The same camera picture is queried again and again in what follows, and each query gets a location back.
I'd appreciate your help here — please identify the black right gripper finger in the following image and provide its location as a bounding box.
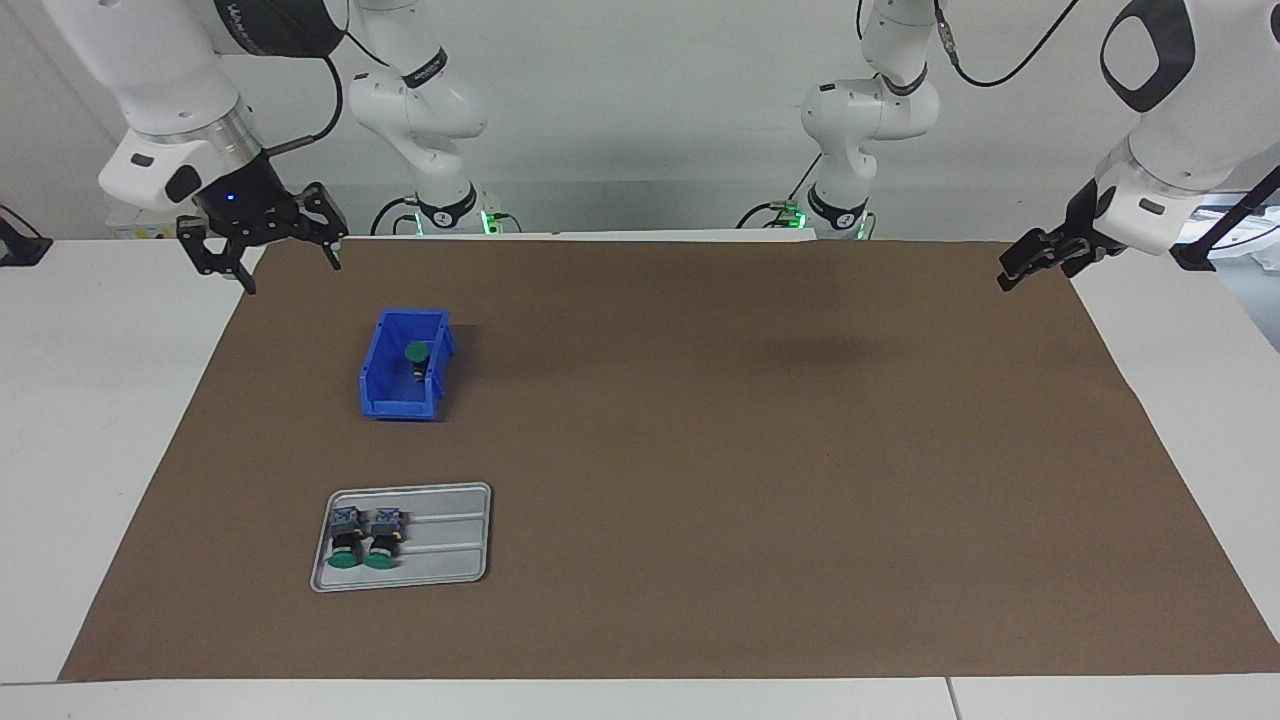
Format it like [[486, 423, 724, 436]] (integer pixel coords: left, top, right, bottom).
[[178, 215, 256, 293], [300, 183, 349, 271]]

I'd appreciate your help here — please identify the blue plastic bin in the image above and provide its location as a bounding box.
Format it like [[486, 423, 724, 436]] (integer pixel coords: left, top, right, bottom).
[[359, 309, 456, 421]]

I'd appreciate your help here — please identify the grey metal tray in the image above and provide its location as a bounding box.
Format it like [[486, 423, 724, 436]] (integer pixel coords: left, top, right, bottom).
[[310, 482, 493, 593]]

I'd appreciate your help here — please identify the brown paper mat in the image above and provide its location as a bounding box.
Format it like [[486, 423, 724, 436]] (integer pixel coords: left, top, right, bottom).
[[58, 238, 1280, 683]]

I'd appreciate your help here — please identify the black base cable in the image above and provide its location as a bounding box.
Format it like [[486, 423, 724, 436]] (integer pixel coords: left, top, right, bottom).
[[370, 195, 421, 237], [737, 150, 826, 229]]

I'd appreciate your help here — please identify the black camera stand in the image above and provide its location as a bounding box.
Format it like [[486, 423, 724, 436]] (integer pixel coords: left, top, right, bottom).
[[1168, 165, 1280, 273]]

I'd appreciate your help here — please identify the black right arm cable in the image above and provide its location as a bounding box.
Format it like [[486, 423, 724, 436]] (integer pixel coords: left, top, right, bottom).
[[265, 55, 347, 157]]

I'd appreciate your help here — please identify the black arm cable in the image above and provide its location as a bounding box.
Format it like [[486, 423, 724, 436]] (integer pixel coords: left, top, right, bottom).
[[938, 0, 1081, 87], [265, 55, 347, 157]]

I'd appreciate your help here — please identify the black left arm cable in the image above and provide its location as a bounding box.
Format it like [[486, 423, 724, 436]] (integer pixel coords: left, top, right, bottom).
[[938, 0, 1081, 87]]

